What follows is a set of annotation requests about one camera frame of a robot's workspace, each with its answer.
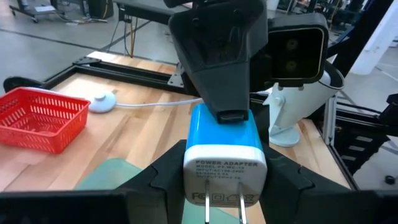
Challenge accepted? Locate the translucent teal plastic bin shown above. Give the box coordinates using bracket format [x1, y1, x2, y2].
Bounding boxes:
[74, 157, 249, 224]

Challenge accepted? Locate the dark grey desk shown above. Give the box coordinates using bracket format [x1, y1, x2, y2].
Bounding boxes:
[111, 0, 193, 26]

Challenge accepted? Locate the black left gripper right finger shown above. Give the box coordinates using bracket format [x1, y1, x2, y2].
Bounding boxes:
[259, 144, 398, 224]

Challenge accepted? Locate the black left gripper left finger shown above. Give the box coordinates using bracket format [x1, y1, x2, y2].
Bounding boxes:
[0, 139, 187, 224]

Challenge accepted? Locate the white round inline switch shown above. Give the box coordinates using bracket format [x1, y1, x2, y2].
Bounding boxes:
[88, 91, 118, 114]

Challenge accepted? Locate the white lamp cable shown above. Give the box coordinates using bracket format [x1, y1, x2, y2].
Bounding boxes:
[18, 86, 203, 109]

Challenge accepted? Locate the silver aluminium bar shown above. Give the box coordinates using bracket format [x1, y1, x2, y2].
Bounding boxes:
[322, 95, 338, 147]

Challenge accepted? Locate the blue white power adapter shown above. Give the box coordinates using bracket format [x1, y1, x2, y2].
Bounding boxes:
[182, 103, 268, 224]

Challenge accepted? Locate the red plastic mesh basket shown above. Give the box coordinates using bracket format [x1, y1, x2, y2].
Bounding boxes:
[0, 86, 91, 155]

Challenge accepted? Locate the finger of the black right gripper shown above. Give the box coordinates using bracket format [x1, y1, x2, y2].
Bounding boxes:
[169, 1, 269, 124]
[248, 55, 271, 144]

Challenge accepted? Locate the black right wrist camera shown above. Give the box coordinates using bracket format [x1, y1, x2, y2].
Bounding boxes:
[267, 12, 330, 88]

